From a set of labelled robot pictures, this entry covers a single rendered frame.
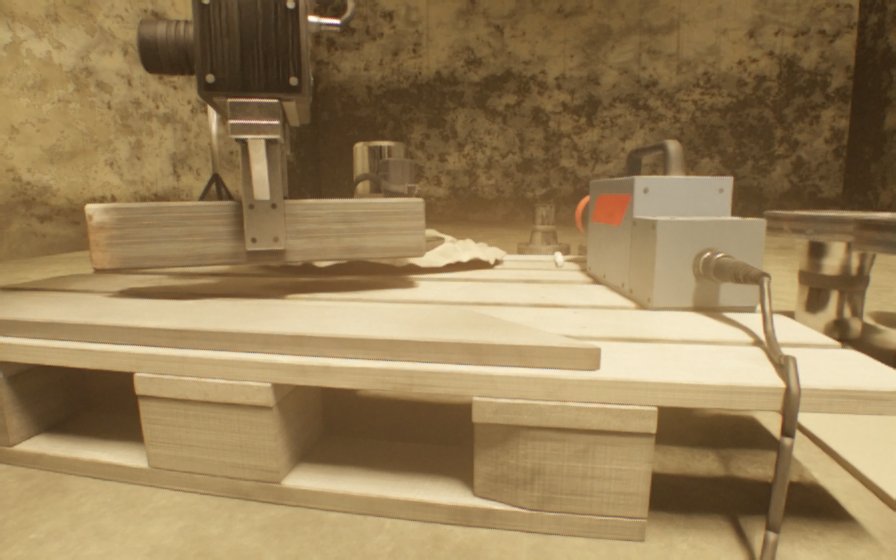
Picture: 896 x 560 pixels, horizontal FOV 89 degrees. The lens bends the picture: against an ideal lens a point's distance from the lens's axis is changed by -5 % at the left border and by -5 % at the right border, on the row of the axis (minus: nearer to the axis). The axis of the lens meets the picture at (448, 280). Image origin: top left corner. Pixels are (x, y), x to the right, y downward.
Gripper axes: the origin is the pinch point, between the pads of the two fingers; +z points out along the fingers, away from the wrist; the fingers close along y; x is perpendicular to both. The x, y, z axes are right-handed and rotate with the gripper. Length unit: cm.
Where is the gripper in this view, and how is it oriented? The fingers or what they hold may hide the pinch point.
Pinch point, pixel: (269, 220)
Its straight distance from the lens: 76.0
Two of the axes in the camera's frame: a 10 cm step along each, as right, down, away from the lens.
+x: -9.6, 0.5, -2.6
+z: 0.1, 9.9, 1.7
